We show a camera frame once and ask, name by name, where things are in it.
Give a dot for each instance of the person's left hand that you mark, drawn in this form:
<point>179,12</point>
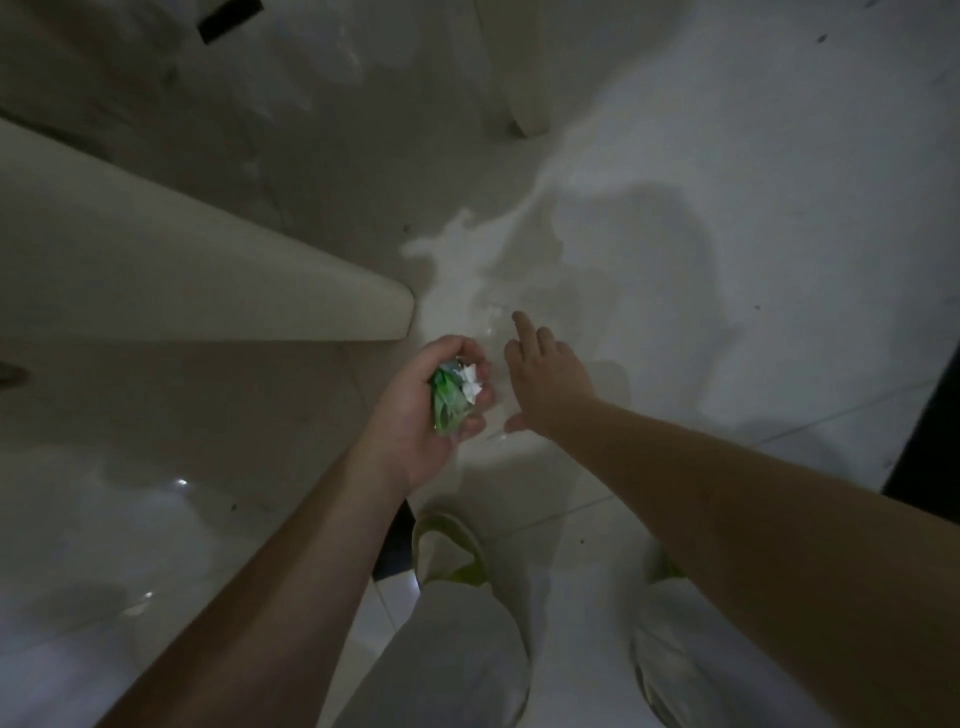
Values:
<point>401,427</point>

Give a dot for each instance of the white paper scrap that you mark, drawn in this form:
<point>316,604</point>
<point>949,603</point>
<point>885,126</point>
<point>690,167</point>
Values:
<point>471,380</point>

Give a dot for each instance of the white and yellow-green left shoe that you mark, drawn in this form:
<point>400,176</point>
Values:
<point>446,546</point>

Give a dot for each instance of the person's left forearm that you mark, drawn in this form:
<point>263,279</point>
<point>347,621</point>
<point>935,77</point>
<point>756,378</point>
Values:
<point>285,600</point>

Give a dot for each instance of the black rectangular plate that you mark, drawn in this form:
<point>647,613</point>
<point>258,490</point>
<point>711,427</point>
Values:
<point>229,19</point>

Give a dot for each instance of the white trousers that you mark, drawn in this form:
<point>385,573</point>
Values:
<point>450,660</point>

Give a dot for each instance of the person's right forearm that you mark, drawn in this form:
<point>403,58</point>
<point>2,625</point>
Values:
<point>765,540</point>

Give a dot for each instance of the person's right thumb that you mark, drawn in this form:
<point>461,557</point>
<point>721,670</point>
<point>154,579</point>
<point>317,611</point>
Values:
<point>515,424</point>

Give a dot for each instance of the person's left thumb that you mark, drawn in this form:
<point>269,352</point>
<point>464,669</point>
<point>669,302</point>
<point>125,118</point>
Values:
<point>454,345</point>

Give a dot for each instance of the person's right hand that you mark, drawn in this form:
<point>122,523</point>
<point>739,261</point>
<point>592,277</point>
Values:
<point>551,382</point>

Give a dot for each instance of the beige cabinet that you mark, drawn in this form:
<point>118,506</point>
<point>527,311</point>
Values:
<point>165,262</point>

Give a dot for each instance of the white furniture leg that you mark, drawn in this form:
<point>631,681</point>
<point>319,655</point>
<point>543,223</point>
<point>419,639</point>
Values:
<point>517,67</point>

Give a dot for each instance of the green plastic wrapper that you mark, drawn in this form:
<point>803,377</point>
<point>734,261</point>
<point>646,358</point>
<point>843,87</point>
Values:
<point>444,403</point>

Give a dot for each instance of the black furniture panel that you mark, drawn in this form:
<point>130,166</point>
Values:
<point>930,457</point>

